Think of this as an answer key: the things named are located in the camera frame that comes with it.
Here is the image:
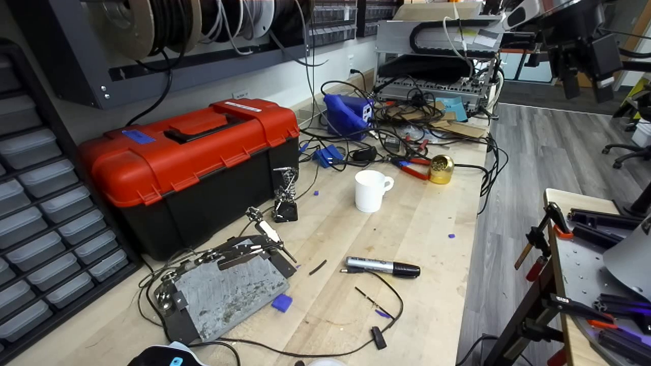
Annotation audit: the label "black and silver marker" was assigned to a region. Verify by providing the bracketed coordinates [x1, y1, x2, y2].
[344, 256, 420, 279]

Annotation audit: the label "white mug cup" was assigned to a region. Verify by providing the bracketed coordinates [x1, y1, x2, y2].
[353, 170, 395, 214]

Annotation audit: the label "helping hands clip stand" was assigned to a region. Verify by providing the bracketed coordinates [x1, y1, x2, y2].
[273, 167, 297, 221]

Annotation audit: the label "blue hot air gun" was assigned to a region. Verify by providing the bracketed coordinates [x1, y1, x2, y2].
[322, 93, 372, 141]

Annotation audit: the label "small blue plastic block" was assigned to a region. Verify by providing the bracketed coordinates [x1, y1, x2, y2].
[271, 293, 293, 313]

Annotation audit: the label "red and black toolbox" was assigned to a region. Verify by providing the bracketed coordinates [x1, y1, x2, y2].
[78, 100, 299, 261]

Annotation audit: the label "grey parts drawer cabinet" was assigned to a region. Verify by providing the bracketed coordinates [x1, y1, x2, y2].
[0, 39, 137, 364]

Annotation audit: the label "small wooden side table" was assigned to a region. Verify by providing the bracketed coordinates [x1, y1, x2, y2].
[483, 190, 651, 366]

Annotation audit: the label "red handled pliers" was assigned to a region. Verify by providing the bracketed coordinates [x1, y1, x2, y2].
[393, 156, 431, 181]

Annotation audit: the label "black cable on table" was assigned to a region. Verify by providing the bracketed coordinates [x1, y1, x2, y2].
[136, 271, 406, 361]

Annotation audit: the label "wire spool rack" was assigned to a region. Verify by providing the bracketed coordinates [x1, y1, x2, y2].
[5, 0, 358, 107]

